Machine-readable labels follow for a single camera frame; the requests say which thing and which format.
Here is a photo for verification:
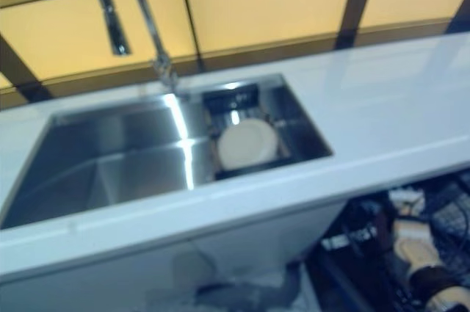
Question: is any white cabinet door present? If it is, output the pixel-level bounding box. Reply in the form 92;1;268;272
189;200;345;312
0;236;217;312

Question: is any dark window frame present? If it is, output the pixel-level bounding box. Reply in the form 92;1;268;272
0;0;470;112

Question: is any black sink dish rack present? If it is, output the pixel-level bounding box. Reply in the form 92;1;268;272
201;82;295;181

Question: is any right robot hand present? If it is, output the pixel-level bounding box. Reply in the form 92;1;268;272
409;264;464;297

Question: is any stainless steel sink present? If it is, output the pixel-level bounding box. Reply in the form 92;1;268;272
0;73;334;231

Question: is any deep cream plate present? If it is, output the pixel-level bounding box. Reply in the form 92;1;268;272
394;216;441;268

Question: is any dishwasher wire rack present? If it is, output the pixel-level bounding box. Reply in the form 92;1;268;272
304;168;470;312

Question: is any wire dishwasher basket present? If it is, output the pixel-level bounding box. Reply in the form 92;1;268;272
319;172;470;312

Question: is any chrome kitchen faucet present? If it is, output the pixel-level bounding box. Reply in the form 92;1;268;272
87;0;192;101

